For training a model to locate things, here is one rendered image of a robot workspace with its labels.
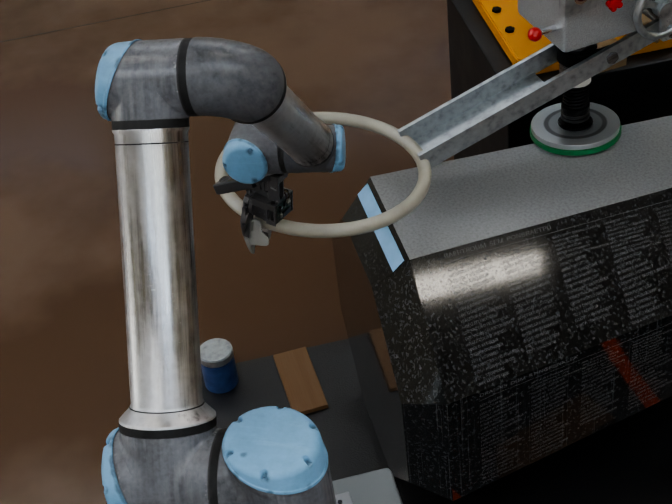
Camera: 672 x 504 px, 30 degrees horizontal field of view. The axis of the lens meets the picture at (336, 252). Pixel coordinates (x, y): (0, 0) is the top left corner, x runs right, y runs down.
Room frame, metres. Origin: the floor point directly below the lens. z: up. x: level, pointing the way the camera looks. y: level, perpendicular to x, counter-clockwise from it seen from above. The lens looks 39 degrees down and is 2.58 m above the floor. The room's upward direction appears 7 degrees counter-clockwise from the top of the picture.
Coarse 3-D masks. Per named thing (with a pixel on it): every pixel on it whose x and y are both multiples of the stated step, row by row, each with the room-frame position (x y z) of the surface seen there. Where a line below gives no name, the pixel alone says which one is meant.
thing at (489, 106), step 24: (648, 24) 2.50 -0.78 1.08; (552, 48) 2.54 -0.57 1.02; (624, 48) 2.47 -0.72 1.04; (504, 72) 2.50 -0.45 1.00; (528, 72) 2.52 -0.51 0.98; (576, 72) 2.43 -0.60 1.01; (480, 96) 2.48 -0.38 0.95; (504, 96) 2.48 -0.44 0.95; (528, 96) 2.40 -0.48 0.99; (552, 96) 2.42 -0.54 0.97; (432, 120) 2.44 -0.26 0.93; (456, 120) 2.45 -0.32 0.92; (480, 120) 2.36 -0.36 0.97; (504, 120) 2.38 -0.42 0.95; (432, 144) 2.39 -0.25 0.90; (456, 144) 2.34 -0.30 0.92
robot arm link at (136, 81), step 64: (128, 64) 1.61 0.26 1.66; (128, 128) 1.56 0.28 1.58; (128, 192) 1.51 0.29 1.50; (128, 256) 1.46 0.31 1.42; (192, 256) 1.48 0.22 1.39; (128, 320) 1.42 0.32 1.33; (192, 320) 1.42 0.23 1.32; (192, 384) 1.36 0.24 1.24; (128, 448) 1.30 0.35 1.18; (192, 448) 1.28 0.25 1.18
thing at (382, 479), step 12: (384, 468) 1.48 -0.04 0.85; (336, 480) 1.47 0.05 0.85; (348, 480) 1.46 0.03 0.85; (360, 480) 1.46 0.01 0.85; (372, 480) 1.46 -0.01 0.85; (384, 480) 1.45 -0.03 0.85; (336, 492) 1.44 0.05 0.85; (360, 492) 1.43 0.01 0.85; (372, 492) 1.43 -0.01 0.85; (384, 492) 1.43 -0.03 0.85; (396, 492) 1.42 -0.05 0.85
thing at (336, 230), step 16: (320, 112) 2.54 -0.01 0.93; (336, 112) 2.54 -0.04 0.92; (368, 128) 2.49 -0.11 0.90; (384, 128) 2.46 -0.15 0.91; (400, 144) 2.41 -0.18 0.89; (416, 144) 2.38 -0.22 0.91; (416, 160) 2.33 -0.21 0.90; (416, 192) 2.19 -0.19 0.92; (240, 208) 2.16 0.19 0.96; (400, 208) 2.13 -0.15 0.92; (288, 224) 2.09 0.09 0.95; (304, 224) 2.08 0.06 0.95; (320, 224) 2.08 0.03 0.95; (336, 224) 2.08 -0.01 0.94; (352, 224) 2.08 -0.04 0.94; (368, 224) 2.08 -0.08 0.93; (384, 224) 2.09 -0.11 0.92
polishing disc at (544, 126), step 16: (544, 112) 2.57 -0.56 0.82; (560, 112) 2.56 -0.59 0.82; (592, 112) 2.54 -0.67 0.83; (608, 112) 2.53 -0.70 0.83; (544, 128) 2.49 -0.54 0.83; (560, 128) 2.48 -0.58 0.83; (592, 128) 2.46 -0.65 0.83; (608, 128) 2.45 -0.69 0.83; (560, 144) 2.41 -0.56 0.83; (576, 144) 2.40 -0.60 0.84; (592, 144) 2.40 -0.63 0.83
